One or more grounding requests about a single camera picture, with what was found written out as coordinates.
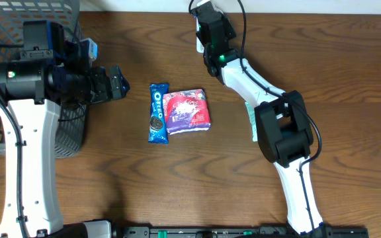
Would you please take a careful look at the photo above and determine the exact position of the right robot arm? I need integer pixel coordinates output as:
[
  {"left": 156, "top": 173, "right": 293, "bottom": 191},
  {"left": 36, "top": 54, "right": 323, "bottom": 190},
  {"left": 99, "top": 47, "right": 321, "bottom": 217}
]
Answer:
[{"left": 188, "top": 1, "right": 323, "bottom": 237}]

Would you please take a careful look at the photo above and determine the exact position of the white barcode scanner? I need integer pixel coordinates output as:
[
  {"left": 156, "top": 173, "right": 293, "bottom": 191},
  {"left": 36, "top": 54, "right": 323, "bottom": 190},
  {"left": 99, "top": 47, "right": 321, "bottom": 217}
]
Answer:
[{"left": 196, "top": 30, "right": 204, "bottom": 54}]

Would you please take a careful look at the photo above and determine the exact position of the teal wet wipes packet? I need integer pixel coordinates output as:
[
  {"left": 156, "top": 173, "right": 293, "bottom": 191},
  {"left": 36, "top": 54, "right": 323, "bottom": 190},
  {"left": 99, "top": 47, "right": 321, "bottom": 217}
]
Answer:
[{"left": 245, "top": 102, "right": 258, "bottom": 142}]

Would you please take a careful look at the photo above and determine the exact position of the blue Oreo cookie pack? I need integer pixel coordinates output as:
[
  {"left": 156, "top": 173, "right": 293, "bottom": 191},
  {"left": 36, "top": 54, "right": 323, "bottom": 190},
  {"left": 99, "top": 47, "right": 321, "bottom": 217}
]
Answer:
[{"left": 148, "top": 83, "right": 169, "bottom": 144}]

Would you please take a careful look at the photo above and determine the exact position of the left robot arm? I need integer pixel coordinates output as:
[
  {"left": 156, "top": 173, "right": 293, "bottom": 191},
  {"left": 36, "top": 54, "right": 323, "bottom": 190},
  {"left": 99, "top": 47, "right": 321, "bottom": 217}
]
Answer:
[{"left": 0, "top": 20, "right": 130, "bottom": 237}]

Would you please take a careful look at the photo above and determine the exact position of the grey plastic mesh basket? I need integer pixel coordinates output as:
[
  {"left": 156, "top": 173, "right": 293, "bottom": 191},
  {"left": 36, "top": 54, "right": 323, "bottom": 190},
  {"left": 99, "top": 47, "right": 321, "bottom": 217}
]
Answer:
[{"left": 0, "top": 0, "right": 87, "bottom": 158}]

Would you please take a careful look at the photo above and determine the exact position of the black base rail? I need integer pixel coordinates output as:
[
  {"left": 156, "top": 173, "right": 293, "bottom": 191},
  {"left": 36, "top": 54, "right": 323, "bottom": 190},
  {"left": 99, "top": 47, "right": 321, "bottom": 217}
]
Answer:
[{"left": 111, "top": 225, "right": 369, "bottom": 238}]

